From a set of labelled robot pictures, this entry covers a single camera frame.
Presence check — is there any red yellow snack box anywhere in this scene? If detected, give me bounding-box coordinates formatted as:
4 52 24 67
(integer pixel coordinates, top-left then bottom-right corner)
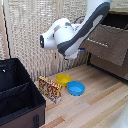
37 75 63 105

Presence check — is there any brown drawer with silver handle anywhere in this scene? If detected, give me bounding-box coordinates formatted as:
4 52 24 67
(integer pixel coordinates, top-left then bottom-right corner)
88 53 128 81
79 22 128 67

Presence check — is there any brown wooden drawer cabinet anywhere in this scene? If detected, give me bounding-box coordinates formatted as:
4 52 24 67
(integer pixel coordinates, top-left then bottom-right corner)
79 8 128 82

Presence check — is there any yellow plastic bowl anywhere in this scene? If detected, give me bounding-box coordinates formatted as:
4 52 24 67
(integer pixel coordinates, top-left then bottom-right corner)
55 73 73 88

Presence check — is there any blue plastic bowl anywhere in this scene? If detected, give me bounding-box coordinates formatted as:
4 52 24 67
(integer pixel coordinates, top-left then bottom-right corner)
66 80 86 97

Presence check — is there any beige bamboo folding screen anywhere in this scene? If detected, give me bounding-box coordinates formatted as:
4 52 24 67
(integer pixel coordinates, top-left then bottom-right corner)
0 0 101 83

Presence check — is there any black fabric storage box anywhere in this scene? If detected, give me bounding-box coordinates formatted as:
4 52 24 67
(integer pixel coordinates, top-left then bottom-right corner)
0 57 47 128

